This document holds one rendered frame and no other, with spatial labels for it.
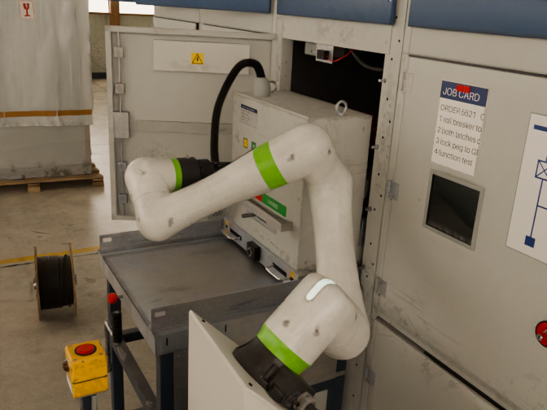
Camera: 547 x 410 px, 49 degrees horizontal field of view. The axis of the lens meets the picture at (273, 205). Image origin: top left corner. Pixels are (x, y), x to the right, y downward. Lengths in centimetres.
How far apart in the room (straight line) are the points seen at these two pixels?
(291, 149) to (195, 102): 96
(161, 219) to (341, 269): 46
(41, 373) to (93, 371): 160
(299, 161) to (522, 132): 49
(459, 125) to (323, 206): 38
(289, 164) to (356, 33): 59
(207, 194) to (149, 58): 95
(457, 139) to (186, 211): 68
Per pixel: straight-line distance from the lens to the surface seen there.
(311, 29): 207
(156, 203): 153
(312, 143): 141
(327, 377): 204
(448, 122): 154
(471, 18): 150
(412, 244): 168
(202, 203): 149
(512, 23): 142
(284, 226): 179
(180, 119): 233
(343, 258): 144
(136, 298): 183
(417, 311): 172
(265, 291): 175
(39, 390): 298
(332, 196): 151
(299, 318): 121
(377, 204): 180
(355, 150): 180
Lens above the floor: 169
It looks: 19 degrees down
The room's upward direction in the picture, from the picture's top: 3 degrees clockwise
